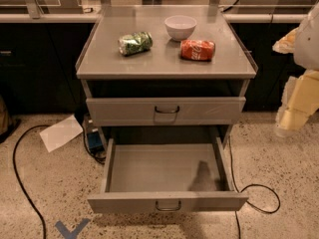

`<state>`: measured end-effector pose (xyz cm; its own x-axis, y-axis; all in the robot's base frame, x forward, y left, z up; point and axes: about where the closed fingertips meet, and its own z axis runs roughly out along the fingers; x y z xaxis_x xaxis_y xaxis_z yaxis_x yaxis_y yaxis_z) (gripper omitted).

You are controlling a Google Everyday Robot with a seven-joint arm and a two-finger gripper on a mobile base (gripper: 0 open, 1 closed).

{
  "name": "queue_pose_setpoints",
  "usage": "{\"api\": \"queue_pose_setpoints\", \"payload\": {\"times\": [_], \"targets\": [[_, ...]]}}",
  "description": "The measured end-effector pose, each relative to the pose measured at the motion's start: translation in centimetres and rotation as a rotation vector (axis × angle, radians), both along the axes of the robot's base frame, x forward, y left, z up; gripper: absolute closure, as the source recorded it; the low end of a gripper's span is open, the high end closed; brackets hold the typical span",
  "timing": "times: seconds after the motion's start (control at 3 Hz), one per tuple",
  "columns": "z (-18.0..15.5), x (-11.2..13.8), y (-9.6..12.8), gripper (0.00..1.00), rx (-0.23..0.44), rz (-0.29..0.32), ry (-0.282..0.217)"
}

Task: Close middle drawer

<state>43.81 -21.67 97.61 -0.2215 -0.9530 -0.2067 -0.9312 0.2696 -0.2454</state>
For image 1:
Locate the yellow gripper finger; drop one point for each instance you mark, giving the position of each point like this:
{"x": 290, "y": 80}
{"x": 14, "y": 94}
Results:
{"x": 306, "y": 103}
{"x": 286, "y": 44}

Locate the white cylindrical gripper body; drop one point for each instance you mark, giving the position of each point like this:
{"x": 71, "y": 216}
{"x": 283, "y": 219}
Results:
{"x": 308, "y": 45}

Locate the grey drawer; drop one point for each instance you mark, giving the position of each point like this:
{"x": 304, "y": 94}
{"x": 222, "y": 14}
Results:
{"x": 165, "y": 111}
{"x": 179, "y": 177}

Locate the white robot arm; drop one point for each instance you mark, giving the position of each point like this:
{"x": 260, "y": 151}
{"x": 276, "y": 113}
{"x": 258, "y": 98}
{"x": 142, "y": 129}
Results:
{"x": 306, "y": 53}

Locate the grey top drawer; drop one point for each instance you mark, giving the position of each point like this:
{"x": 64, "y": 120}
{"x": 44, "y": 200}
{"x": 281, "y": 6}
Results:
{"x": 165, "y": 111}

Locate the red coca-cola can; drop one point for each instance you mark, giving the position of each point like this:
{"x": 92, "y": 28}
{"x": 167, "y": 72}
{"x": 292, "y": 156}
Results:
{"x": 197, "y": 50}

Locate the white bowl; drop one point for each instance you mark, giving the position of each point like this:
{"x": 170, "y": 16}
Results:
{"x": 180, "y": 27}

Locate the green crushed can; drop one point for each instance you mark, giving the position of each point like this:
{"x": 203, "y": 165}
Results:
{"x": 135, "y": 43}

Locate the grey metal cabinet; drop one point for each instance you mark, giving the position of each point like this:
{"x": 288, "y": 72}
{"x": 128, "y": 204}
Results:
{"x": 161, "y": 72}

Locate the blue box under cabinet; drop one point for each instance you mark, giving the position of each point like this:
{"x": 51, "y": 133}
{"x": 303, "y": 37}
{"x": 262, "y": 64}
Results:
{"x": 94, "y": 141}

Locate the white paper sheet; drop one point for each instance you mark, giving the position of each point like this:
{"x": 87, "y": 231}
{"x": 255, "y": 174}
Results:
{"x": 60, "y": 133}

